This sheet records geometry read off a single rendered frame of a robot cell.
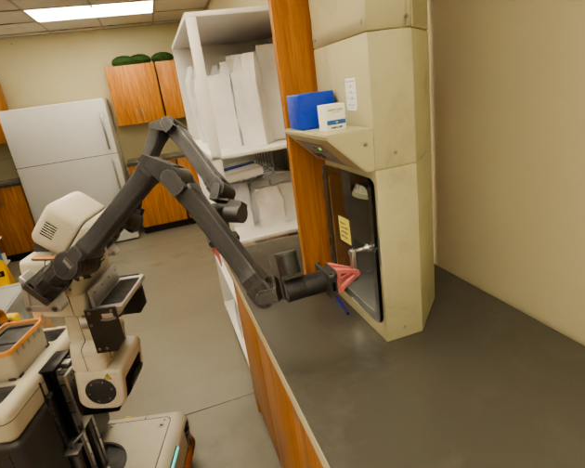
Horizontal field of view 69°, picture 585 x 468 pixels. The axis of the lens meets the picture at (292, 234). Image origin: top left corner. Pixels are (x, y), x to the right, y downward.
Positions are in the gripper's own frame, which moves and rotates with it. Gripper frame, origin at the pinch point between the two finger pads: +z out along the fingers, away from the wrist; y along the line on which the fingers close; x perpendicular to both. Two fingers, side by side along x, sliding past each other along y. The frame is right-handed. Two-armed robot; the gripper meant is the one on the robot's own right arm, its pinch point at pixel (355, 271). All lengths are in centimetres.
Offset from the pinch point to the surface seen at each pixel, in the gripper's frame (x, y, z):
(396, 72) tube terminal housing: -47.4, -5.6, 12.9
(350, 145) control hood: -33.7, -5.5, -0.1
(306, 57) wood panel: -56, 31, 6
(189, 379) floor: 112, 143, -56
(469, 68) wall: -46, 15, 49
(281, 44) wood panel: -60, 31, -1
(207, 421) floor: 113, 101, -50
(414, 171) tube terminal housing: -24.4, -5.5, 16.0
